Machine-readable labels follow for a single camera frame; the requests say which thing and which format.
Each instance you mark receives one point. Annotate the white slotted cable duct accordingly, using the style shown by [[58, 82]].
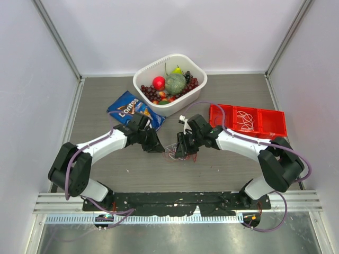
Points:
[[96, 218]]

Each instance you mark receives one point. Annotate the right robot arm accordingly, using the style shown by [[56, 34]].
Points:
[[280, 166]]

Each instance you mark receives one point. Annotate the dark red grape bunch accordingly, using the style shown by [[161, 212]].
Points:
[[151, 93]]

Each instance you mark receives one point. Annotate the blue Doritos chip bag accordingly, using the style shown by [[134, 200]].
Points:
[[127, 105]]

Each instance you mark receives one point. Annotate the red bin middle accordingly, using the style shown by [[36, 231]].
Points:
[[247, 121]]

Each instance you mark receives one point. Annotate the red bin left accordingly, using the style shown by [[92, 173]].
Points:
[[215, 115]]

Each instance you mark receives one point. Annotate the green melon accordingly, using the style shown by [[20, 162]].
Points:
[[174, 83]]

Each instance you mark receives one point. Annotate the red bin right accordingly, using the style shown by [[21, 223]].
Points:
[[272, 124]]

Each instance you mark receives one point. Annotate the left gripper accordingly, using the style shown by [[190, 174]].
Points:
[[154, 146]]

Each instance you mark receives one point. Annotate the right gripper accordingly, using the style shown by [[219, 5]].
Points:
[[183, 148]]

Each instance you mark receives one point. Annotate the white plastic basket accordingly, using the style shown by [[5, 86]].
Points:
[[163, 67]]

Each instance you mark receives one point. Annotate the red bin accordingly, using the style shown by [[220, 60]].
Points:
[[215, 115], [247, 121], [272, 124]]

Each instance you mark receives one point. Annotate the yellow green pear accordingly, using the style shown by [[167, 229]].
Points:
[[177, 70]]

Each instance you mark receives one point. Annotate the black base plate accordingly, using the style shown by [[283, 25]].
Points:
[[177, 204]]

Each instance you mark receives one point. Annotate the red apple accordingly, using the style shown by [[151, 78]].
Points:
[[159, 83]]

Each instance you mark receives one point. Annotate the dark grape bunch right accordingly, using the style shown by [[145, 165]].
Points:
[[191, 82]]

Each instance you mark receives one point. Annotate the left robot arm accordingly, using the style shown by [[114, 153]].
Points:
[[71, 168]]

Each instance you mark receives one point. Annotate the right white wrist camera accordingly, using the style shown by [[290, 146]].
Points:
[[184, 121]]

